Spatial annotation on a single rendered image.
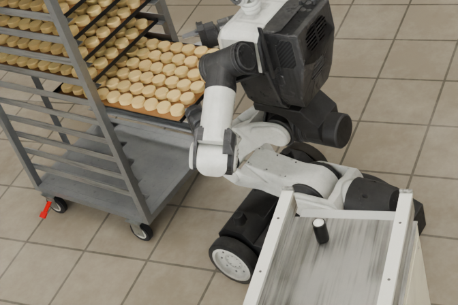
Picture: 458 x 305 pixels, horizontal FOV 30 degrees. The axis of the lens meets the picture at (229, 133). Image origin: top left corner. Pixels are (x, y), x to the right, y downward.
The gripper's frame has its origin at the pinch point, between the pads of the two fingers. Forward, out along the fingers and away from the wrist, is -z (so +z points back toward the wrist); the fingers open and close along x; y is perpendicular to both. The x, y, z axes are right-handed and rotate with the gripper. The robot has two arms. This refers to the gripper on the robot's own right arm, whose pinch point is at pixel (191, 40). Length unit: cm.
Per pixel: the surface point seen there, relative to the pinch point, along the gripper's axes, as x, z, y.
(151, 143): -55, -30, -21
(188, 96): 0.9, -7.3, 34.8
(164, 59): 0.5, -11.6, 7.4
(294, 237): 16, 7, 127
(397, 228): 22, 29, 140
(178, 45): 0.7, -5.4, 1.6
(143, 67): 0.5, -19.7, 7.7
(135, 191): -40, -38, 25
